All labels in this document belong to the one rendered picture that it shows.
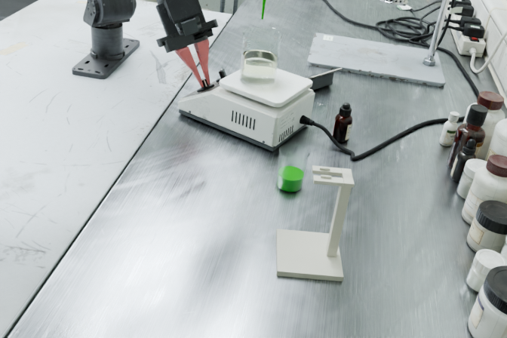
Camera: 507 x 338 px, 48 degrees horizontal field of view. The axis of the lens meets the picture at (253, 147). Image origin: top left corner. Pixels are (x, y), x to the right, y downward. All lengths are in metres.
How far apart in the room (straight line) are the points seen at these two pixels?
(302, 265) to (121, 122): 0.43
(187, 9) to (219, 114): 0.19
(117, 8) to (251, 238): 0.58
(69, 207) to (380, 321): 0.42
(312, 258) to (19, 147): 0.48
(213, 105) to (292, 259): 0.34
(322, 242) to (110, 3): 0.63
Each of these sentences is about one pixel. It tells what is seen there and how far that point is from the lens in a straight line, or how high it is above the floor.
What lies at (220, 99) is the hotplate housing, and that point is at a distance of 0.95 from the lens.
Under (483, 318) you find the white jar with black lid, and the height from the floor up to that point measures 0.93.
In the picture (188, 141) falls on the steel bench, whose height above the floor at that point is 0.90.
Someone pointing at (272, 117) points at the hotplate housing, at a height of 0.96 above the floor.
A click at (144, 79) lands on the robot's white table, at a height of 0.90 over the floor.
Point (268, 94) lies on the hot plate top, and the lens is 0.91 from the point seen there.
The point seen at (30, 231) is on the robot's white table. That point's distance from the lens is 0.77.
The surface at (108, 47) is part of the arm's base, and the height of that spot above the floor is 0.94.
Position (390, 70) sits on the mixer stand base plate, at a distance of 1.30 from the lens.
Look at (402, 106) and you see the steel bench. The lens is 1.17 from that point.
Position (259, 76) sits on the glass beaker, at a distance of 0.92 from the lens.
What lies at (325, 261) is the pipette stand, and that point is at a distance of 0.73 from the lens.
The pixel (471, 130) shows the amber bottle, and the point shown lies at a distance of 0.96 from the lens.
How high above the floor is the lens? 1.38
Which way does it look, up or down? 31 degrees down
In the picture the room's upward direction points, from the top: 6 degrees clockwise
